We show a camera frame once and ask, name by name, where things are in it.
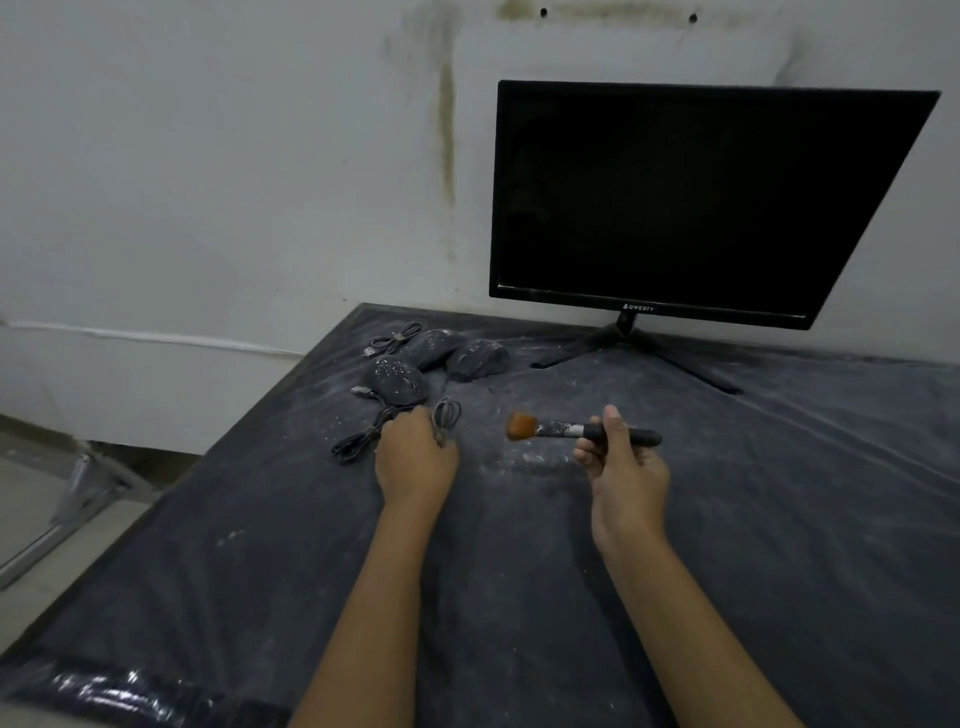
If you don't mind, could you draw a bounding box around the person's right hand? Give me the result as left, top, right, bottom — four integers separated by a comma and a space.
573, 404, 673, 555

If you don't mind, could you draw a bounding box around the person's left hand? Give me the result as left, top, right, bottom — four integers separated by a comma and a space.
373, 405, 461, 513

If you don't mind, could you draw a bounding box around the black mouse cable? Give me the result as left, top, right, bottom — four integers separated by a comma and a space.
432, 396, 463, 450
364, 321, 426, 360
330, 385, 411, 465

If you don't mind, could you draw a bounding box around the black-handled brown bristle brush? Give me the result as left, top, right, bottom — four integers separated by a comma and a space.
506, 411, 664, 450

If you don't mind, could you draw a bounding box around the person's left forearm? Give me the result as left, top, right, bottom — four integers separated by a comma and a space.
288, 496, 451, 728

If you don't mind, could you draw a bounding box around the person's right forearm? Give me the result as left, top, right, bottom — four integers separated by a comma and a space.
598, 534, 808, 728

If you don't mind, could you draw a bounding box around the dusty black computer mouse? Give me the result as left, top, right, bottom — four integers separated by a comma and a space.
447, 338, 510, 384
364, 356, 429, 409
408, 328, 461, 373

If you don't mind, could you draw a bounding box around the black monitor stand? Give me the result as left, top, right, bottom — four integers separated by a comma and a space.
531, 310, 744, 397

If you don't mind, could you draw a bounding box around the dusty black plastic table cover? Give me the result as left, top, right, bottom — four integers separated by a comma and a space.
0, 302, 960, 728

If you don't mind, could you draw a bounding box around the black computer monitor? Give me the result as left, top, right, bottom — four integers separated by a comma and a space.
489, 80, 942, 332

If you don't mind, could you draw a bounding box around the grey metal table frame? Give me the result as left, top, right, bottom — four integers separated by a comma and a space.
0, 448, 160, 591

